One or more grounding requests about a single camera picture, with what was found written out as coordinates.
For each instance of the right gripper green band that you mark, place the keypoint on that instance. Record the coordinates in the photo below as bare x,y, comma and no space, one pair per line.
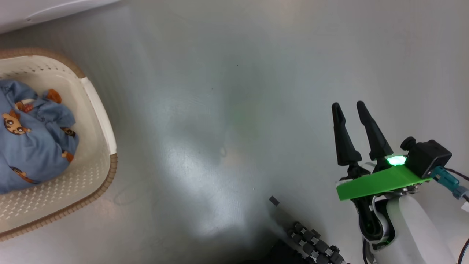
381,181

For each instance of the blue cartoon print garment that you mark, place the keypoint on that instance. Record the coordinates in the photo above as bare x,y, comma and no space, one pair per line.
36,146

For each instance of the cream perforated laundry basket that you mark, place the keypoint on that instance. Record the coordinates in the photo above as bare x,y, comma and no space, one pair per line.
91,176

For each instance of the white front-load washing machine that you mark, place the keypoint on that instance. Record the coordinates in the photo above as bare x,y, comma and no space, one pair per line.
36,13

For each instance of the small dark grey block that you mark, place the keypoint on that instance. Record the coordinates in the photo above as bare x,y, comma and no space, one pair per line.
274,201

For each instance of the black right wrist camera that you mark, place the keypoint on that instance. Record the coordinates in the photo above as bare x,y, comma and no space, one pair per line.
427,157

